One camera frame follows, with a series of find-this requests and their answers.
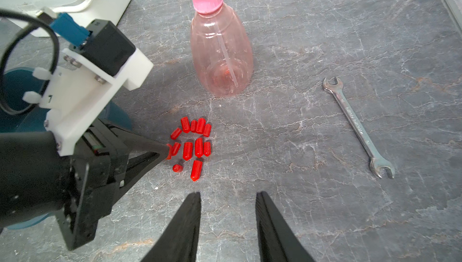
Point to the red sleeve eight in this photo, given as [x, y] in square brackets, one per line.
[176, 133]

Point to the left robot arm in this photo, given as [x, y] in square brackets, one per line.
[33, 176]

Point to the red sleeve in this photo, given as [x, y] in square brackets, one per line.
[200, 125]
[185, 124]
[194, 126]

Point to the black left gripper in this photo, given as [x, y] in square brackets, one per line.
[95, 171]

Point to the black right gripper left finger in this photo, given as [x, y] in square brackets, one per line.
[179, 241]

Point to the red sleeve three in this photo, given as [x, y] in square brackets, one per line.
[196, 170]

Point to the red sleeve five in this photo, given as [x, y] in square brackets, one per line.
[188, 151]

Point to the silver open-end wrench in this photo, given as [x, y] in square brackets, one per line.
[377, 163]

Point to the red sleeve one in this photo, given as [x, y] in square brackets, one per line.
[207, 130]

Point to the red sleeve four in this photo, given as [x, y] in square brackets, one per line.
[175, 149]

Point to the red sleeve six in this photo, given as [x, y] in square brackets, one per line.
[199, 148]

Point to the red sleeve seven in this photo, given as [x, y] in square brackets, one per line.
[207, 148]

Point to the red sleeve nine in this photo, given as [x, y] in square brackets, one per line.
[177, 168]

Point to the teal plastic storage box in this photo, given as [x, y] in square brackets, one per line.
[20, 80]

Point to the red sleeve two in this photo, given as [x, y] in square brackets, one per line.
[169, 152]

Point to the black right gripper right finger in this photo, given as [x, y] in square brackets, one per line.
[277, 242]

